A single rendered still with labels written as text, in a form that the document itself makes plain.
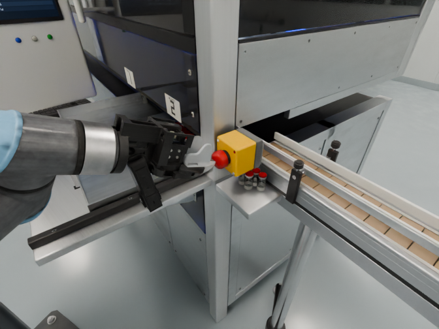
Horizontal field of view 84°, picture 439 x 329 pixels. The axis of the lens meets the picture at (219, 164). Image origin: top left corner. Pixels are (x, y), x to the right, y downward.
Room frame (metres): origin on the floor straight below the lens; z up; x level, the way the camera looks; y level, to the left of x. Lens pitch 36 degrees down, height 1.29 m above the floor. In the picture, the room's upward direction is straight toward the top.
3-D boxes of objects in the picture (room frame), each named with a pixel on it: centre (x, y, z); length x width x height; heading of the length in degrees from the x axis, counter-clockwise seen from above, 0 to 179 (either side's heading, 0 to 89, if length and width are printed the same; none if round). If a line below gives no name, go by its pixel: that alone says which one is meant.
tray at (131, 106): (0.86, 0.40, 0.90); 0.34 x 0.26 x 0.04; 126
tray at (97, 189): (0.57, 0.22, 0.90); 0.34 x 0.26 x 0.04; 126
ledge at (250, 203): (0.47, -0.08, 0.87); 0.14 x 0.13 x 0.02; 126
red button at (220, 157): (0.43, -0.01, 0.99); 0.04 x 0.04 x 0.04; 36
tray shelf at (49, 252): (0.68, 0.36, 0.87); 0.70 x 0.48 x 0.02; 36
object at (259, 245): (1.61, 0.22, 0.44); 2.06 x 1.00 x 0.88; 36
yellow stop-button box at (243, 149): (0.45, -0.04, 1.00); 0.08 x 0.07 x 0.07; 126
